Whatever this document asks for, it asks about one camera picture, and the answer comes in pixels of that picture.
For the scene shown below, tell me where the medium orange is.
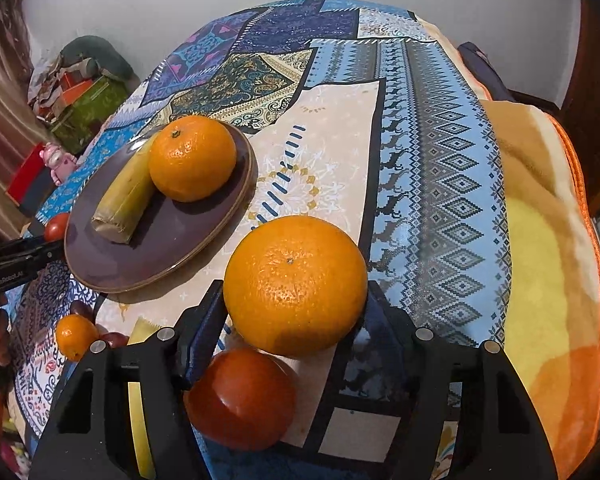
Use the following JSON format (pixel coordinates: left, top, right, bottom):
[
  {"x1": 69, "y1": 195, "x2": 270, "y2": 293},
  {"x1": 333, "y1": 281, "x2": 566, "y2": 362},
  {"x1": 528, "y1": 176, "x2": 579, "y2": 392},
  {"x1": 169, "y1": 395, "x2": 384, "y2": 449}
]
[{"x1": 148, "y1": 114, "x2": 238, "y2": 203}]

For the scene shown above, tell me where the yellow orange blanket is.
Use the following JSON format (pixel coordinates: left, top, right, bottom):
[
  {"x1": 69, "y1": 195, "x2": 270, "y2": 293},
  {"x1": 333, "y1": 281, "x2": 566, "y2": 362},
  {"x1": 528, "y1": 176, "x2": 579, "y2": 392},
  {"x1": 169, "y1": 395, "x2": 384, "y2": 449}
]
[{"x1": 414, "y1": 10, "x2": 600, "y2": 480}]

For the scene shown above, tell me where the orange box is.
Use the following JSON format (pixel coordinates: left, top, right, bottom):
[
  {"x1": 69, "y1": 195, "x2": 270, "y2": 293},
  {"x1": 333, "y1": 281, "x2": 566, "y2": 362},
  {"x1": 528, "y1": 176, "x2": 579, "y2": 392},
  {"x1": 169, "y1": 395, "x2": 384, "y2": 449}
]
[{"x1": 60, "y1": 70, "x2": 94, "y2": 92}]

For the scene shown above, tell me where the large red tomato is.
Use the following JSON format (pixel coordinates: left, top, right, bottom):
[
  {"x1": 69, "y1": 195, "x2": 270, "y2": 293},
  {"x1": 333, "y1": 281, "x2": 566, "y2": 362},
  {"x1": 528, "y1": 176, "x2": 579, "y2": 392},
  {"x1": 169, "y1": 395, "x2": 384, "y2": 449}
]
[{"x1": 183, "y1": 348, "x2": 298, "y2": 452}]

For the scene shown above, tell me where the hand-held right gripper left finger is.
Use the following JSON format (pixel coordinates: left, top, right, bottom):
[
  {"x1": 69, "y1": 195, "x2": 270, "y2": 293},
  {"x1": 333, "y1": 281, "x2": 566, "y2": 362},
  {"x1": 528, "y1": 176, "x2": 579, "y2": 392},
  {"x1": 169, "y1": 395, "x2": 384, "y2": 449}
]
[{"x1": 30, "y1": 280, "x2": 227, "y2": 480}]

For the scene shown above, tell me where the brown round plate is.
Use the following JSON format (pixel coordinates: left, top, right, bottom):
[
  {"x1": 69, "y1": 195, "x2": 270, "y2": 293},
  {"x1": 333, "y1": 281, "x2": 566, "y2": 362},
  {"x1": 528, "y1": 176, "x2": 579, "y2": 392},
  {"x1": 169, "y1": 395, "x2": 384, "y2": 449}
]
[{"x1": 63, "y1": 119, "x2": 257, "y2": 293}]

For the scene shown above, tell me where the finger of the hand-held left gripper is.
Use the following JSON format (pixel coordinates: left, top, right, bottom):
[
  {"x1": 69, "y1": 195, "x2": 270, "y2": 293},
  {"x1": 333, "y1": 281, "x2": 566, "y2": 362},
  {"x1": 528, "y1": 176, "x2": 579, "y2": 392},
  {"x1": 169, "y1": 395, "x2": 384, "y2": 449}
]
[{"x1": 0, "y1": 238, "x2": 67, "y2": 267}]

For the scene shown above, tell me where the patterned blue tablecloth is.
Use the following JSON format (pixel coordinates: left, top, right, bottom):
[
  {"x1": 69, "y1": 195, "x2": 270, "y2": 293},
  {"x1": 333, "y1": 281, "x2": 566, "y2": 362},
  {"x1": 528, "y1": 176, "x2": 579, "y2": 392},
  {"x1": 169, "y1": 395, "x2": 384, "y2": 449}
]
[{"x1": 4, "y1": 0, "x2": 514, "y2": 480}]

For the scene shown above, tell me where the peeled banana piece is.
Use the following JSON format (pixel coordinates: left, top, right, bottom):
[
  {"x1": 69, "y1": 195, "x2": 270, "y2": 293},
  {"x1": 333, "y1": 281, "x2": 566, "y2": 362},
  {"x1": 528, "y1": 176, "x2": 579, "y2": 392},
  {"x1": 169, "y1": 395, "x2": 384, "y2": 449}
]
[{"x1": 91, "y1": 136, "x2": 157, "y2": 245}]

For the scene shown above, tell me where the large orange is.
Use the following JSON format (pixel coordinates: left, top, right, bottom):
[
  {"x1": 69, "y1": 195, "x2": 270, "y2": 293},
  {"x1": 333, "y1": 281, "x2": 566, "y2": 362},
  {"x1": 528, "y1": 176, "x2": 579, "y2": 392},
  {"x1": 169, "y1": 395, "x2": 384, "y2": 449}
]
[{"x1": 223, "y1": 215, "x2": 369, "y2": 359}]

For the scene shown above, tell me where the grey green bag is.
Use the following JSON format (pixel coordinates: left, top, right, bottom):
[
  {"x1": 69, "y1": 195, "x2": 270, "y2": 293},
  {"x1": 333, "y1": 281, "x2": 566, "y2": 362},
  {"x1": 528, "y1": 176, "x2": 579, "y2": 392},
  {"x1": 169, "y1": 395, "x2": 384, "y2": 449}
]
[{"x1": 60, "y1": 35, "x2": 136, "y2": 81}]

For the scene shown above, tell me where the person's left hand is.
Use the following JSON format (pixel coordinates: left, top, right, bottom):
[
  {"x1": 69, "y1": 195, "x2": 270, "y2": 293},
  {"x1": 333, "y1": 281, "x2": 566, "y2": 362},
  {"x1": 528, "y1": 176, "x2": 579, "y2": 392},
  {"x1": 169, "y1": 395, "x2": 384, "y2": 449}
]
[{"x1": 0, "y1": 294, "x2": 12, "y2": 367}]

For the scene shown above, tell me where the small red tomato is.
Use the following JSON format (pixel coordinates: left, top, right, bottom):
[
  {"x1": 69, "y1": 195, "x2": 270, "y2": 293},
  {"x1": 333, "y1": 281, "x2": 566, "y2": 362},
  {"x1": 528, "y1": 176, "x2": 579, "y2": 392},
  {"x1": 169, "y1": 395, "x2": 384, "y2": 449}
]
[{"x1": 43, "y1": 212, "x2": 71, "y2": 242}]

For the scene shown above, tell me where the yellow banana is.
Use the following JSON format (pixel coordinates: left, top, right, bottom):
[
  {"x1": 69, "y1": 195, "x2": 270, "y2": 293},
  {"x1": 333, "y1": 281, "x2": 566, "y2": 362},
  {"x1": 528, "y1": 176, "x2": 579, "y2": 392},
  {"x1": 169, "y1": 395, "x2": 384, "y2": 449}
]
[{"x1": 127, "y1": 317, "x2": 162, "y2": 480}]

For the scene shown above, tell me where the dark blue cushion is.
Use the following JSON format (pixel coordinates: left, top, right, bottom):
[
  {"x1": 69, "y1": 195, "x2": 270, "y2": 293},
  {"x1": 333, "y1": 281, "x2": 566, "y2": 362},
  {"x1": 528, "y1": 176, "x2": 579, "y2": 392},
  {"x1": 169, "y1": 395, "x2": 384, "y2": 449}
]
[{"x1": 457, "y1": 42, "x2": 516, "y2": 103}]

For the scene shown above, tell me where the red box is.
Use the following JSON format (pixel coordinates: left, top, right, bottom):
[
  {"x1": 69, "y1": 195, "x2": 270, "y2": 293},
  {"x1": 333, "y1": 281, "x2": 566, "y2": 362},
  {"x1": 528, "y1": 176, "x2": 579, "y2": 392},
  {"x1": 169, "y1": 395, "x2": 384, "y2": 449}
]
[{"x1": 6, "y1": 143, "x2": 56, "y2": 218}]

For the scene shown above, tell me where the pink toy figure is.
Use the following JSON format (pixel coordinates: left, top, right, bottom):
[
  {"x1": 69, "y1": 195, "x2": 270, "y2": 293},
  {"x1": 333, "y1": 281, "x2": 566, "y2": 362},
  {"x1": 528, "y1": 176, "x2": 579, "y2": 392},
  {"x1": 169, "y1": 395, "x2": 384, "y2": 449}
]
[{"x1": 39, "y1": 142, "x2": 79, "y2": 185}]

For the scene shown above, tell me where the brown curtain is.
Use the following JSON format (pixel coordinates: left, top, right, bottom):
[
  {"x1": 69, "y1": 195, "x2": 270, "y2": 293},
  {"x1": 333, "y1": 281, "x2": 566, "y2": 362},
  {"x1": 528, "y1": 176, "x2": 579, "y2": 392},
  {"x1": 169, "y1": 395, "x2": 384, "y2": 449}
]
[{"x1": 0, "y1": 0, "x2": 51, "y2": 246}]

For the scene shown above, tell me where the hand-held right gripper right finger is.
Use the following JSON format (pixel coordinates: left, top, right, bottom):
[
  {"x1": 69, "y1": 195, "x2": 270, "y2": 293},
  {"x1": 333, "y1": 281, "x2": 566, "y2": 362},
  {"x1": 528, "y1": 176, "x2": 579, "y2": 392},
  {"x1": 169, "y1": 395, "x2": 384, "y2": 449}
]
[{"x1": 362, "y1": 280, "x2": 557, "y2": 480}]

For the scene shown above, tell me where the dark red grape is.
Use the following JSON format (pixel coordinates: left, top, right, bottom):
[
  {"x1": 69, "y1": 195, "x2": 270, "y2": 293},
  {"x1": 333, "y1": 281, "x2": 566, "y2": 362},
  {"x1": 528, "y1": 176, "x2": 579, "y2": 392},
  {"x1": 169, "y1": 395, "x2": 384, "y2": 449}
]
[
  {"x1": 70, "y1": 300, "x2": 97, "y2": 322},
  {"x1": 98, "y1": 332, "x2": 131, "y2": 350}
]

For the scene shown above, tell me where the small orange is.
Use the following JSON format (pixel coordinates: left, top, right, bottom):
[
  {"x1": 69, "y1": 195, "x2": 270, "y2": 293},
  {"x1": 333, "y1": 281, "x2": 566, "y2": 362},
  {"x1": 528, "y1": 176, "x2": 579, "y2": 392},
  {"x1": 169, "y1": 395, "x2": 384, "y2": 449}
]
[{"x1": 55, "y1": 314, "x2": 101, "y2": 362}]

